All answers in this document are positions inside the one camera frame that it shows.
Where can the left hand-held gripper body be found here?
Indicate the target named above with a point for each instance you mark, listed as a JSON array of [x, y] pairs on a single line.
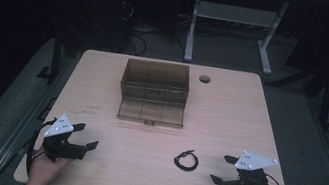
[[58, 142]]

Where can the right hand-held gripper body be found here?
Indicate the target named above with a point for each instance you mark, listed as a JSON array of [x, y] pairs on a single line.
[[247, 180]]

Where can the brown transparent drawer box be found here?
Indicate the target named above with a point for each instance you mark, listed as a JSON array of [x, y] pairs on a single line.
[[154, 92]]

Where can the person's left hand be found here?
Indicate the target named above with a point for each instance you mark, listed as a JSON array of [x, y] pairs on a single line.
[[44, 167]]

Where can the white metal stand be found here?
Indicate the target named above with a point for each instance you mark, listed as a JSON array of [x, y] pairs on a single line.
[[236, 15]]

